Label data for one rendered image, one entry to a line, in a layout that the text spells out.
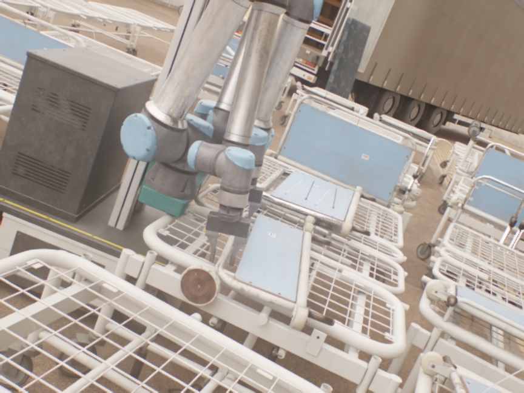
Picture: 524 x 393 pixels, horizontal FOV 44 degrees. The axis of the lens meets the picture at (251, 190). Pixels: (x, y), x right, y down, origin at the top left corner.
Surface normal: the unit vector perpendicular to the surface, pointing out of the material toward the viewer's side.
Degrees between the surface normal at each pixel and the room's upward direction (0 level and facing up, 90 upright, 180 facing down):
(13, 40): 90
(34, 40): 90
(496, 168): 90
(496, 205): 90
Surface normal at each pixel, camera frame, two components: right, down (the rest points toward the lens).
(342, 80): 0.72, 0.35
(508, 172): -0.35, 0.12
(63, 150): -0.10, 0.23
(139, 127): -0.59, 0.08
